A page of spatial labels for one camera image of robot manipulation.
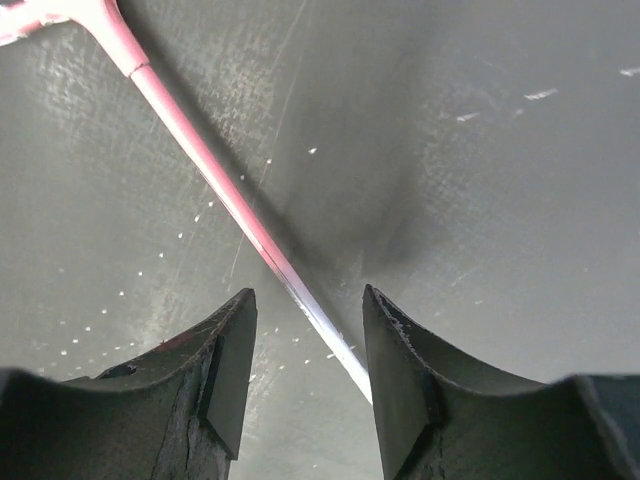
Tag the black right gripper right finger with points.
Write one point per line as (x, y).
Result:
(440, 413)

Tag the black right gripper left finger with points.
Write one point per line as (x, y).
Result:
(174, 412)

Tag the pink racket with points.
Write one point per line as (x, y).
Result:
(103, 20)

